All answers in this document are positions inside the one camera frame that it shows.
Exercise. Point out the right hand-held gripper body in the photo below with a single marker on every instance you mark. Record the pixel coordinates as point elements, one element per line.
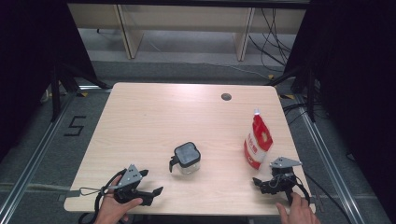
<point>284,163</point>

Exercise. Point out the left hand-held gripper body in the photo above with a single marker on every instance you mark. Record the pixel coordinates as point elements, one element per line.
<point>130,177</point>

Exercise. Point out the red and white pouch bag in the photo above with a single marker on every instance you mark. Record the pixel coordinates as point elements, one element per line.
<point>258,143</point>

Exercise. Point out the glass jar with black lid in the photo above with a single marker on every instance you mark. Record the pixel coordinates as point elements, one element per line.
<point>186,155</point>

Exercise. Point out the person's left hand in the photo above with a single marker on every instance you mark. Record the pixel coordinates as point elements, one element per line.
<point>109,211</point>

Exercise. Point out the person's right hand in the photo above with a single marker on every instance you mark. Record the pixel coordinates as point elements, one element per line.
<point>300,214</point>

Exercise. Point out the grey tape strip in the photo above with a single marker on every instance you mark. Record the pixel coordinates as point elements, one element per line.
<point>313,200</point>
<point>73,194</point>

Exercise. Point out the yellow floor tape piece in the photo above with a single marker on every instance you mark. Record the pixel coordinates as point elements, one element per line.
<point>82,94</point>
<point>271,76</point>
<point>288,96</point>

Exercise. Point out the black metal stand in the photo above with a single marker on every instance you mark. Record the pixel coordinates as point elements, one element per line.
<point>311,93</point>
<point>56,93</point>

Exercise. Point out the grey table grommet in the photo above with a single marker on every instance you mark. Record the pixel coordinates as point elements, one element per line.
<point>226,96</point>

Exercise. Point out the black curtain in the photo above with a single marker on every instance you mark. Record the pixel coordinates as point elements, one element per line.
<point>358,77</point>
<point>28,62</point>

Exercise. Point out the beige wooden desk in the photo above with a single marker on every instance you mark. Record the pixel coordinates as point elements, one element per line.
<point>186,18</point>

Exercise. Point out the aluminium floor rail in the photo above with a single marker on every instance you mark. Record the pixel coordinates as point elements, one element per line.
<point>327,161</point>
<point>34,155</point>

